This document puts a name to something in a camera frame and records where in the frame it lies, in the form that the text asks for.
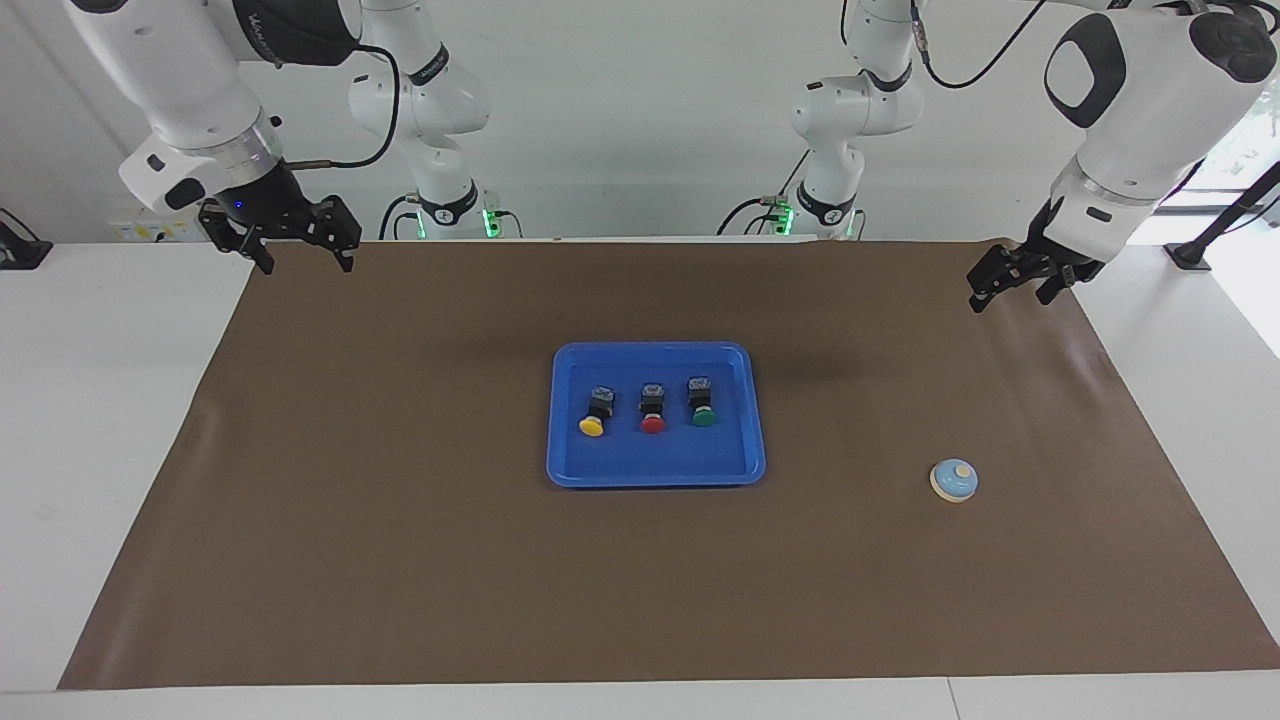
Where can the blue plastic tray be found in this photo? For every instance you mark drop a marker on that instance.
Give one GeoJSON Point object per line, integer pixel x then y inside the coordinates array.
{"type": "Point", "coordinates": [655, 460]}

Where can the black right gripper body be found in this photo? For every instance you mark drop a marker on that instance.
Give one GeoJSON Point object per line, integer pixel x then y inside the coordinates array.
{"type": "Point", "coordinates": [260, 205]}

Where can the black stand foot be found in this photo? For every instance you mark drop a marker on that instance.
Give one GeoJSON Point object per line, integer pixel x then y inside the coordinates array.
{"type": "Point", "coordinates": [20, 250]}

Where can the black angled stand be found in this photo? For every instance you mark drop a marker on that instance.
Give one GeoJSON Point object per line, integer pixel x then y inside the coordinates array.
{"type": "Point", "coordinates": [1225, 222]}

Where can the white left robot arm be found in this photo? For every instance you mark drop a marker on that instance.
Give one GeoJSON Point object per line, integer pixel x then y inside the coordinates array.
{"type": "Point", "coordinates": [1150, 100]}

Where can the light blue desk bell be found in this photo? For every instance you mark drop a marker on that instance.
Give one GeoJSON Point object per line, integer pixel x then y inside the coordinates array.
{"type": "Point", "coordinates": [953, 481]}

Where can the green push button switch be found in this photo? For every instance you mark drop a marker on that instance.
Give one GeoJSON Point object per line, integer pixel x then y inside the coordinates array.
{"type": "Point", "coordinates": [702, 408]}

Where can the red push button switch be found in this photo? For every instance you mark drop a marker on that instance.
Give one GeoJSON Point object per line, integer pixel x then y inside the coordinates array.
{"type": "Point", "coordinates": [653, 415]}

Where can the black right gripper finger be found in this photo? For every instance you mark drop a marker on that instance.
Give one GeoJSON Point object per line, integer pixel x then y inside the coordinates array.
{"type": "Point", "coordinates": [340, 225]}
{"type": "Point", "coordinates": [262, 255]}

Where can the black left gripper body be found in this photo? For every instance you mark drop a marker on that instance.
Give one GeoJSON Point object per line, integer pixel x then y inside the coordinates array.
{"type": "Point", "coordinates": [1050, 258]}

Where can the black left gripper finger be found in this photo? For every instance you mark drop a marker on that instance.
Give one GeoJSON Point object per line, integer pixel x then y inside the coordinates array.
{"type": "Point", "coordinates": [995, 268]}
{"type": "Point", "coordinates": [1060, 285]}

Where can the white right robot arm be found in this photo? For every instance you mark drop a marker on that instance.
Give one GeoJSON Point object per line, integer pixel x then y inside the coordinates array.
{"type": "Point", "coordinates": [170, 70]}

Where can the brown table mat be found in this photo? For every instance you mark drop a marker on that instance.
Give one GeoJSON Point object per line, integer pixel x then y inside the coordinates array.
{"type": "Point", "coordinates": [400, 580]}

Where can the white wall socket box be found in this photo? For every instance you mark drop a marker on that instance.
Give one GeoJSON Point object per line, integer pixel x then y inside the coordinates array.
{"type": "Point", "coordinates": [130, 230]}

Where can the yellow push button switch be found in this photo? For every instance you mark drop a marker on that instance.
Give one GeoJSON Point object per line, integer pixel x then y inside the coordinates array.
{"type": "Point", "coordinates": [596, 415]}

